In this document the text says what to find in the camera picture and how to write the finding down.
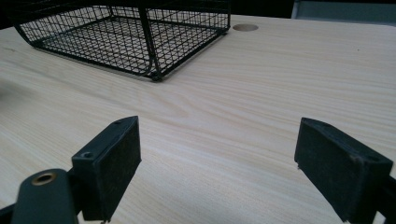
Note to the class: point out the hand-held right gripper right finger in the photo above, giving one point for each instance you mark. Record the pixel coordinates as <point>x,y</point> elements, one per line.
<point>336,174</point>

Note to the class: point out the grey box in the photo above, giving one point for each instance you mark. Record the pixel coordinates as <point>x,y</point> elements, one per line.
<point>344,11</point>

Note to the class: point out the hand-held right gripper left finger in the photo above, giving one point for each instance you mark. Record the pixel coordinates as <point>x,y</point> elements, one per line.
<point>106,168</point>

